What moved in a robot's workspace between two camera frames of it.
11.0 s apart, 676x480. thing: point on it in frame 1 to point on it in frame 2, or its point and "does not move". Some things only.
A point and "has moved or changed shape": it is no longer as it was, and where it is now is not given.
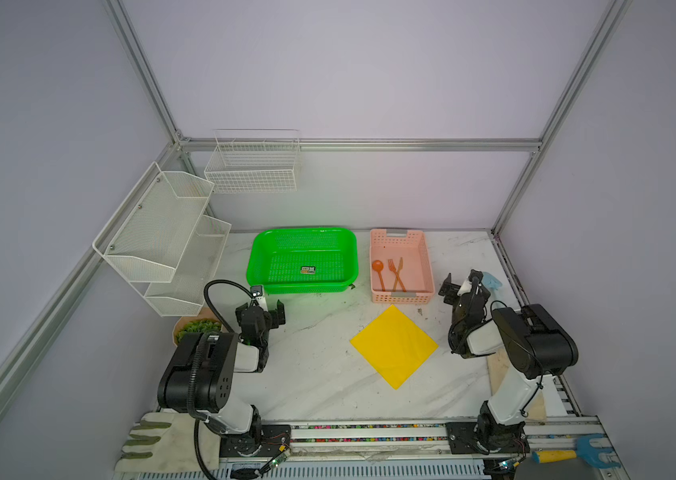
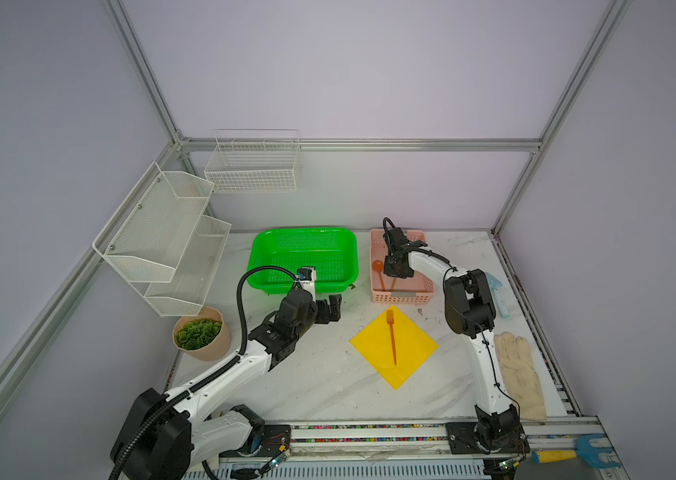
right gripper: [450, 290] to [388, 271]
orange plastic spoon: [378, 265] does not move
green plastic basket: [303, 260] does not move
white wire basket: [254, 160] does not move
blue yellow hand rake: [585, 451] does not move
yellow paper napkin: [395, 346] does not move
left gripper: [275, 316] to [325, 317]
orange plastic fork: [393, 268] has moved or changed shape
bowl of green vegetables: [195, 324] does not move
